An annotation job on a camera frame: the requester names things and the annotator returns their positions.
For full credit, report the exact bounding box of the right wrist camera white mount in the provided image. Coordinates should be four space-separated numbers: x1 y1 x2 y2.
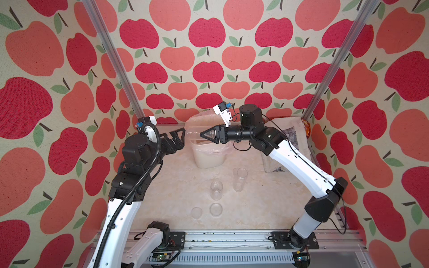
213 102 232 127

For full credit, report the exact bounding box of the orange snack packet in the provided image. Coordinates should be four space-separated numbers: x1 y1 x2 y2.
301 119 311 139

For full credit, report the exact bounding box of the right aluminium corner post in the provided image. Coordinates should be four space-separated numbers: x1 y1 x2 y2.
302 0 381 121

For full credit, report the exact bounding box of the tall clear jar of rosebuds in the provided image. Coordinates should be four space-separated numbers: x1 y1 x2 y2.
233 167 248 192

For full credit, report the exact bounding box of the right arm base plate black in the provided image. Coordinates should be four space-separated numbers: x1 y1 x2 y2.
268 231 320 251

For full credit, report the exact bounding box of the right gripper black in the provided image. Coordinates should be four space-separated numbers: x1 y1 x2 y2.
201 124 252 145

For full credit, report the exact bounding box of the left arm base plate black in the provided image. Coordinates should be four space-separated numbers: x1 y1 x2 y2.
156 231 186 250

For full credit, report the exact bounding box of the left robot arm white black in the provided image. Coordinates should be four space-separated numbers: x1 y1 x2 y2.
88 124 185 268

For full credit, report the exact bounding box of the white Monet tote bag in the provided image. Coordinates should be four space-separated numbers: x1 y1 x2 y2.
261 116 311 174

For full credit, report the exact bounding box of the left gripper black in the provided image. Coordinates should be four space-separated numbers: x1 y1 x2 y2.
143 126 186 173

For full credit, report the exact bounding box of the clear jar lid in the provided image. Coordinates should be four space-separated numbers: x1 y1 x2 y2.
191 207 203 220
210 203 223 217

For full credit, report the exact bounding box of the pink plastic bin liner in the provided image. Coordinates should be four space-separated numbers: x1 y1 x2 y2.
185 109 233 156

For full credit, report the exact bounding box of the aluminium corner post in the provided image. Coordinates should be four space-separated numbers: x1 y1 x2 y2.
302 0 381 121
83 0 145 118

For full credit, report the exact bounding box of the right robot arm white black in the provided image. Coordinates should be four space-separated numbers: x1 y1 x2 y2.
200 102 348 250

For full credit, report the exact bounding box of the left aluminium corner post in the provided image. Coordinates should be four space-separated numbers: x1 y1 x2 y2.
83 0 145 118

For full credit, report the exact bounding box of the aluminium front rail frame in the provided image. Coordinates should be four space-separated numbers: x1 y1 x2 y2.
125 229 374 268

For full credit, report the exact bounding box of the cream trash bin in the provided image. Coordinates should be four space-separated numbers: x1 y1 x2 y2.
189 115 232 170

